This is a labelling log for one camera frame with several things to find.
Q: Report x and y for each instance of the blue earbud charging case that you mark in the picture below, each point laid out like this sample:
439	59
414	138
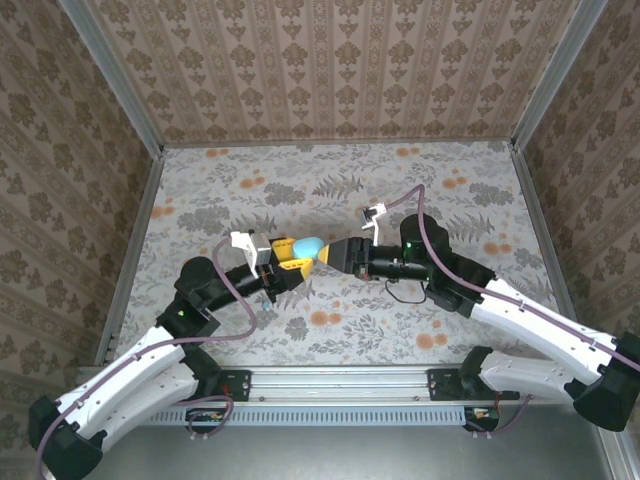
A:
307	247

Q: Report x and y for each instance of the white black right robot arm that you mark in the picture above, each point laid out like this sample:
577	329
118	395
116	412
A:
540	330

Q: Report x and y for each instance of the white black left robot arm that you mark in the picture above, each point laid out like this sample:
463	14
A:
135	365

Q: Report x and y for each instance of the floral patterned table cover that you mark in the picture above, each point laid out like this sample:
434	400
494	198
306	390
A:
350	340

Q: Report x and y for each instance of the grey metal panel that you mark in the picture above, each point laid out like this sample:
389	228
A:
350	455

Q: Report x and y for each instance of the aluminium side rail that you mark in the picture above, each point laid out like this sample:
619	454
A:
537	210
133	250

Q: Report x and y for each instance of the thin aluminium wall rail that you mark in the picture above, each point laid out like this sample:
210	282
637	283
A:
340	143

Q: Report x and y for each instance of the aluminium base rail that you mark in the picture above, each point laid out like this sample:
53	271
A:
340	382

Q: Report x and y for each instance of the aluminium corner post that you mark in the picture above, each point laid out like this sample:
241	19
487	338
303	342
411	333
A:
555	75
118	80

